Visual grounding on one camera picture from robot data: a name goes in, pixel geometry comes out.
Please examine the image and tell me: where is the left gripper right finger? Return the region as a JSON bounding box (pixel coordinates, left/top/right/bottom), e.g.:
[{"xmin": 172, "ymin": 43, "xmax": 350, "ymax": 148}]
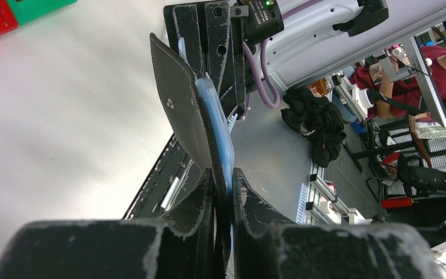
[{"xmin": 232, "ymin": 168, "xmax": 443, "ymax": 278}]

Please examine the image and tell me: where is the red fire extinguisher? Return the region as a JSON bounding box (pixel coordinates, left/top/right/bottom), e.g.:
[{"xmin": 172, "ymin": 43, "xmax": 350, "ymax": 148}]
[{"xmin": 380, "ymin": 197, "xmax": 416, "ymax": 210}]

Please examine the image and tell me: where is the black leather card holder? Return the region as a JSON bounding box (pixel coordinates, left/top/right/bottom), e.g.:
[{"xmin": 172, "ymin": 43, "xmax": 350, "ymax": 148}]
[{"xmin": 149, "ymin": 33, "xmax": 235, "ymax": 278}]

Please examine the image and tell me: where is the black cloth pile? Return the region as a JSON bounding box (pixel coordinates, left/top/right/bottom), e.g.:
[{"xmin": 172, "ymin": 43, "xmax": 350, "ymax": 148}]
[{"xmin": 281, "ymin": 87, "xmax": 346, "ymax": 168}]

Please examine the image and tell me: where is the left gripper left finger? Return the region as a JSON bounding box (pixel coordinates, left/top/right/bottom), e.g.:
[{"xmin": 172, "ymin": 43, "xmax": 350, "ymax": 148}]
[{"xmin": 0, "ymin": 169, "xmax": 214, "ymax": 278}]

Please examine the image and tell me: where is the person in red shirt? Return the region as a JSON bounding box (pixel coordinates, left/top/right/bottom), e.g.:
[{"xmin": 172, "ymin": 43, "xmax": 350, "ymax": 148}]
[{"xmin": 349, "ymin": 45, "xmax": 446, "ymax": 119}]

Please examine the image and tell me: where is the orange drink bottle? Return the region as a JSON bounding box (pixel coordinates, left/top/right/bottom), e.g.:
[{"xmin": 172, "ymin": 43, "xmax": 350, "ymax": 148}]
[{"xmin": 307, "ymin": 77, "xmax": 335, "ymax": 97}]

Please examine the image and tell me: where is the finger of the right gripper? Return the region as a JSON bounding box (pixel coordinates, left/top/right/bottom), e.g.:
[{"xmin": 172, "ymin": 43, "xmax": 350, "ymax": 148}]
[
  {"xmin": 163, "ymin": 3, "xmax": 208, "ymax": 77},
  {"xmin": 204, "ymin": 1, "xmax": 249, "ymax": 116}
]

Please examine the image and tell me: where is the white cable tray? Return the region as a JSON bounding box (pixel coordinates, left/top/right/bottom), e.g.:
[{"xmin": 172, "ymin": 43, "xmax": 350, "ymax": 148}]
[{"xmin": 227, "ymin": 113, "xmax": 238, "ymax": 132}]

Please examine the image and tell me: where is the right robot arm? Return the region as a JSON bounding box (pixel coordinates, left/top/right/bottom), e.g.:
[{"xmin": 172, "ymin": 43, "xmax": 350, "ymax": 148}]
[{"xmin": 163, "ymin": 1, "xmax": 389, "ymax": 116}]

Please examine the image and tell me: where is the green plastic bin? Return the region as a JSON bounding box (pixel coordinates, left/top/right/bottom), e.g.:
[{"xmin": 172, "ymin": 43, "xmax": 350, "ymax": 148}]
[{"xmin": 7, "ymin": 0, "xmax": 77, "ymax": 26}]

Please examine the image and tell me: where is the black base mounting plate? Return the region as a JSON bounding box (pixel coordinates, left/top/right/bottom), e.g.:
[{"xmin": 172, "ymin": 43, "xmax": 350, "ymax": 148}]
[{"xmin": 123, "ymin": 135, "xmax": 202, "ymax": 220}]

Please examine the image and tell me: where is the black office chair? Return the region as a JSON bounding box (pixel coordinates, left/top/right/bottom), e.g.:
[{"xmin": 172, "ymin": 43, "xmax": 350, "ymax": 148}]
[{"xmin": 365, "ymin": 152, "xmax": 446, "ymax": 199}]

